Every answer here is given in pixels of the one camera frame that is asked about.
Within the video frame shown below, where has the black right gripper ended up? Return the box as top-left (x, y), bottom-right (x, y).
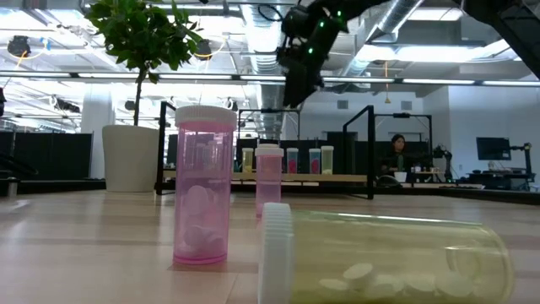
top-left (278, 6), bottom-right (349, 109)

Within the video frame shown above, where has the pink pill bottle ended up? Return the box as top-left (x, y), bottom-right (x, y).
top-left (172, 105), bottom-right (238, 266)
top-left (254, 147), bottom-right (285, 220)

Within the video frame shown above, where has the wooden shelf with black legs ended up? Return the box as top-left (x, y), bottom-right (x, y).
top-left (154, 100), bottom-right (377, 202)

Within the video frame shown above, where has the long ceiling light strip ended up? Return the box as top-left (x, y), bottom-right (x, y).
top-left (0, 70), bottom-right (540, 87)

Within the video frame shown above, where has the person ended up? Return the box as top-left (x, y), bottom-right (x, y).
top-left (379, 133), bottom-right (413, 178)

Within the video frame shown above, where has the green leafy plant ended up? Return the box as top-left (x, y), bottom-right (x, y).
top-left (84, 0), bottom-right (203, 128)

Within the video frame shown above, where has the white plant pot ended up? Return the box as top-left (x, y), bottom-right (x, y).
top-left (101, 124), bottom-right (161, 193)

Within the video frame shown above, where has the black computer monitor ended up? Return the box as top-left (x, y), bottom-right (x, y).
top-left (476, 137), bottom-right (512, 162)

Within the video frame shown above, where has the black partition panel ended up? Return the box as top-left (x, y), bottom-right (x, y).
top-left (0, 130), bottom-right (94, 182)

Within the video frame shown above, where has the silver ventilation duct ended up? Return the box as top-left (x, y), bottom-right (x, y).
top-left (339, 0), bottom-right (425, 79)
top-left (240, 0), bottom-right (289, 140)

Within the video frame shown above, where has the black background frame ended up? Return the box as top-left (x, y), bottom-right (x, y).
top-left (374, 112), bottom-right (434, 170)

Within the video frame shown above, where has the black aluminium table frame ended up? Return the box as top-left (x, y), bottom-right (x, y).
top-left (0, 179), bottom-right (540, 207)

